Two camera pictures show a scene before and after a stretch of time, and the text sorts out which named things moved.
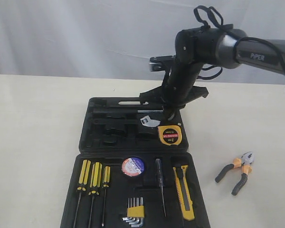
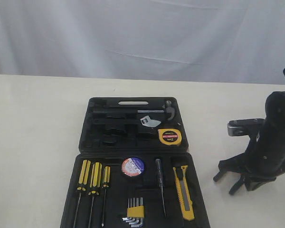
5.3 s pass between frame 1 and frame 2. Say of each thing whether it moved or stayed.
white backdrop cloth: stayed
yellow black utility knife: stayed
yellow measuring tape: moved
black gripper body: moved
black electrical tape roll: stayed
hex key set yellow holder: stayed
